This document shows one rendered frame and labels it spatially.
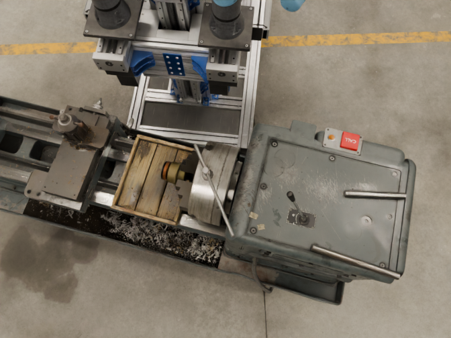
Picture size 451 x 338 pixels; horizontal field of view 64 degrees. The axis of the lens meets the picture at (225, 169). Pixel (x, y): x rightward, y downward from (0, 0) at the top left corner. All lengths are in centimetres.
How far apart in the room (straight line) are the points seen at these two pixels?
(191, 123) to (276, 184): 133
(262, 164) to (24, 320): 199
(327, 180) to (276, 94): 163
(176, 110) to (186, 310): 132
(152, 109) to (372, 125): 160
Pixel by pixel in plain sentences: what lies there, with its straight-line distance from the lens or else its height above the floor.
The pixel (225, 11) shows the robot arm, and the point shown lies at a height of 131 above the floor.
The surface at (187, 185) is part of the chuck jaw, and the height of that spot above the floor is 111.
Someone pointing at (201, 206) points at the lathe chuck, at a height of 118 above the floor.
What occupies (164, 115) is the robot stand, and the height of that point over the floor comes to 21.
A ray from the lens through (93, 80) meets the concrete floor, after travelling 305.
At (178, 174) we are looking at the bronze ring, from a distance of 141.
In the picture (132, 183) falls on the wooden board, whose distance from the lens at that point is 167.
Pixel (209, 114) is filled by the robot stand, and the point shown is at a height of 21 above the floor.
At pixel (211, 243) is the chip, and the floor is 56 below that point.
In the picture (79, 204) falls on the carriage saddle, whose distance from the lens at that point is 168.
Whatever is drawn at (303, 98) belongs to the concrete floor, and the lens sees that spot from 284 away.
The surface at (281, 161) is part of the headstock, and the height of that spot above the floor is 125.
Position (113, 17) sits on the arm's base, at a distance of 168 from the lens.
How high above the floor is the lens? 244
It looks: 72 degrees down
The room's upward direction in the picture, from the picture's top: 1 degrees counter-clockwise
